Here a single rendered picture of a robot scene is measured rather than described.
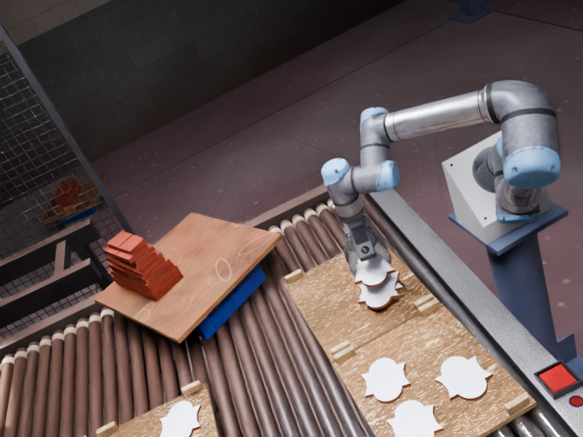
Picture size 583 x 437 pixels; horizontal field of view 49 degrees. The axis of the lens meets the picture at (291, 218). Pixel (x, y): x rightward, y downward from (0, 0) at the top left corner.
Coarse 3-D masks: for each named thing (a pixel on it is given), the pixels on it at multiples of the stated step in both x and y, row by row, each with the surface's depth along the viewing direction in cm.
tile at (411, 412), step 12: (396, 408) 153; (408, 408) 152; (420, 408) 151; (432, 408) 149; (396, 420) 150; (408, 420) 149; (420, 420) 148; (432, 420) 147; (396, 432) 148; (408, 432) 147; (420, 432) 146; (432, 432) 144
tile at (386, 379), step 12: (384, 360) 166; (372, 372) 164; (384, 372) 163; (396, 372) 162; (372, 384) 161; (384, 384) 160; (396, 384) 159; (408, 384) 158; (384, 396) 157; (396, 396) 156
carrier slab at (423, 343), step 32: (416, 320) 175; (448, 320) 171; (384, 352) 170; (416, 352) 166; (448, 352) 162; (480, 352) 159; (352, 384) 165; (416, 384) 158; (512, 384) 148; (384, 416) 154; (448, 416) 148; (480, 416) 145; (512, 416) 142
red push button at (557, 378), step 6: (558, 366) 149; (546, 372) 148; (552, 372) 148; (558, 372) 147; (564, 372) 147; (540, 378) 148; (546, 378) 147; (552, 378) 147; (558, 378) 146; (564, 378) 146; (570, 378) 145; (552, 384) 145; (558, 384) 145; (564, 384) 144; (570, 384) 144; (552, 390) 144; (558, 390) 144
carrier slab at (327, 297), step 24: (336, 264) 207; (288, 288) 206; (312, 288) 201; (336, 288) 197; (408, 288) 186; (312, 312) 192; (336, 312) 189; (360, 312) 185; (384, 312) 182; (408, 312) 178; (336, 336) 181; (360, 336) 177
